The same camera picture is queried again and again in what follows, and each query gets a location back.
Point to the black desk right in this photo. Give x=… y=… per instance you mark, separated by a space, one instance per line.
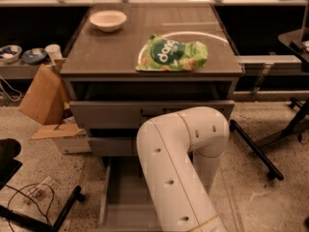
x=297 y=41

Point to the white bowl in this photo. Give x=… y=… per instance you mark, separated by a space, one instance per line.
x=108 y=21

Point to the brown cardboard box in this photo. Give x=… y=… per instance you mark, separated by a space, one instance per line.
x=45 y=98

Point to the clear plastic wrapper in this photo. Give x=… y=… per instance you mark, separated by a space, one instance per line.
x=38 y=189

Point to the green snack bag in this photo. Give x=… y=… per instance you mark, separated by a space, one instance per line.
x=160 y=54

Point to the dark blue bowl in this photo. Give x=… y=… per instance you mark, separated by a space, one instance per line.
x=34 y=56

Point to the grey drawer cabinet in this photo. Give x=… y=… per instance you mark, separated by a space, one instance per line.
x=101 y=66

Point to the grey top drawer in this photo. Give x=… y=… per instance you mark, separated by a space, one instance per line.
x=131 y=114

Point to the grey middle drawer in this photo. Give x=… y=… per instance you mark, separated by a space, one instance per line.
x=113 y=146

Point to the blue patterned bowl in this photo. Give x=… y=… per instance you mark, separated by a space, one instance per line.
x=10 y=53

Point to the black stand leg right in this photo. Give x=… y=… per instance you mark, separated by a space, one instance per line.
x=273 y=172

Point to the black chair seat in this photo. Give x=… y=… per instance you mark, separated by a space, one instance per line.
x=9 y=149

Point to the white cardboard box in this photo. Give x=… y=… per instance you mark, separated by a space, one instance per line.
x=68 y=138

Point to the grey drawer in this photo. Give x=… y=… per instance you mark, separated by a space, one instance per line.
x=113 y=146
x=125 y=204
x=131 y=114

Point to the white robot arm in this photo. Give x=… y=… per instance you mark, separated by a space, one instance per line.
x=179 y=154

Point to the white paper cup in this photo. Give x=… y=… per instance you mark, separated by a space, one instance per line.
x=54 y=51

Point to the grey bottom drawer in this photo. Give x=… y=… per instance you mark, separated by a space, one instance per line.
x=125 y=204

